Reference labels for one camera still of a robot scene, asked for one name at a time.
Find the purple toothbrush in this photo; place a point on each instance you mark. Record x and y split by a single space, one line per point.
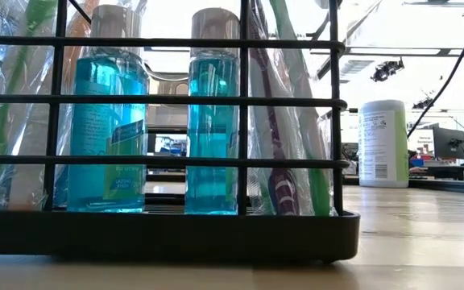
284 193

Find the clear plastic bin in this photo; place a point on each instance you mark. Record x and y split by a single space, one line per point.
165 86

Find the white green wipes canister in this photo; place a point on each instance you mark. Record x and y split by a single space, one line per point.
381 141

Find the black ceiling spotlight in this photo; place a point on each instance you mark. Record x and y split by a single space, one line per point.
422 104
385 71

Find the person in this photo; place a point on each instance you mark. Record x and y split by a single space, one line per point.
416 163

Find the black computer monitor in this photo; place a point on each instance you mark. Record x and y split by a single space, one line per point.
449 143

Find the ceiling light fixture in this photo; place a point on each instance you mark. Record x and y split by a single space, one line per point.
437 4

